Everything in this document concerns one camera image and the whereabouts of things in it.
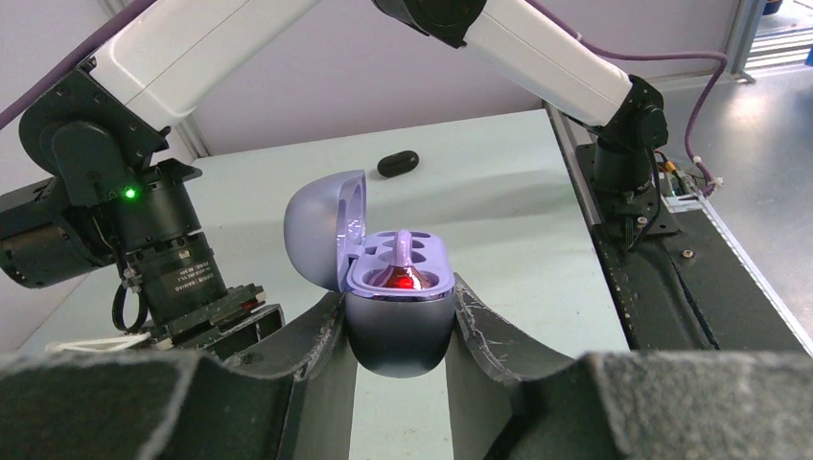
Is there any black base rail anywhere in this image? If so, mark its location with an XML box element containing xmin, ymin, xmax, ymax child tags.
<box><xmin>575</xmin><ymin>145</ymin><xmax>812</xmax><ymax>355</ymax></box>

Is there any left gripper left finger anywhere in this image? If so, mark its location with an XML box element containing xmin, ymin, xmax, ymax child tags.
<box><xmin>1</xmin><ymin>293</ymin><xmax>346</xmax><ymax>459</ymax></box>

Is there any right controller board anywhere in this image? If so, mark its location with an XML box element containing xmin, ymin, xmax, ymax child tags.
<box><xmin>658</xmin><ymin>161</ymin><xmax>701</xmax><ymax>214</ymax></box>

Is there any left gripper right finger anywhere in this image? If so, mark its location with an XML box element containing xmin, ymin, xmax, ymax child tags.
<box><xmin>445</xmin><ymin>279</ymin><xmax>812</xmax><ymax>459</ymax></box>

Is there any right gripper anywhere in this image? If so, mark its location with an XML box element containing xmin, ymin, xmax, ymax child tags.
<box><xmin>140</xmin><ymin>284</ymin><xmax>285</xmax><ymax>360</ymax></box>

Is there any black charging case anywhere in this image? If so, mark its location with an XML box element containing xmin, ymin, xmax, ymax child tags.
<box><xmin>376</xmin><ymin>150</ymin><xmax>420</xmax><ymax>178</ymax></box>

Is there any purple charging case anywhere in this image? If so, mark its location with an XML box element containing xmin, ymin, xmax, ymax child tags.
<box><xmin>284</xmin><ymin>171</ymin><xmax>455</xmax><ymax>379</ymax></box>

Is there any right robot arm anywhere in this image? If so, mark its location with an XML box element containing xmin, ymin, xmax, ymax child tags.
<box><xmin>1</xmin><ymin>1</ymin><xmax>668</xmax><ymax>378</ymax></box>

